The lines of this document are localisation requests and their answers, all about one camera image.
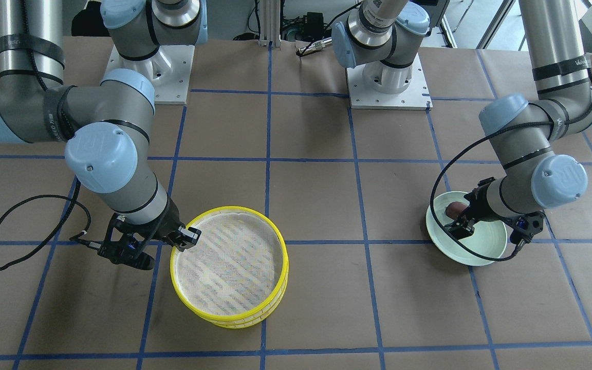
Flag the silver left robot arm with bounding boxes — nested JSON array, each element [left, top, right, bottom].
[[331, 1, 592, 239]]

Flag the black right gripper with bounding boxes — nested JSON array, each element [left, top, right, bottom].
[[97, 198, 201, 271]]

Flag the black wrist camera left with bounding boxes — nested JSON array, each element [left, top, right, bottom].
[[504, 211, 546, 247]]

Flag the aluminium frame post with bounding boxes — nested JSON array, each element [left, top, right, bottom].
[[258, 0, 282, 48]]

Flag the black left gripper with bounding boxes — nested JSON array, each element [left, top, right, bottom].
[[449, 177, 496, 241]]

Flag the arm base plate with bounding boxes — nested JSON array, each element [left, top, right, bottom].
[[105, 45, 195, 105], [346, 54, 433, 110]]

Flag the yellow steamer layer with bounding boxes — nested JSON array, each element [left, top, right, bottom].
[[196, 289, 286, 329], [171, 206, 289, 320]]

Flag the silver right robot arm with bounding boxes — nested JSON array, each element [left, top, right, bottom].
[[0, 1, 200, 271]]

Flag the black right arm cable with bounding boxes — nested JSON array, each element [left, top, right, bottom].
[[0, 175, 117, 271]]

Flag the brown chocolate bun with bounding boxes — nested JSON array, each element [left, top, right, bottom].
[[446, 201, 468, 219]]

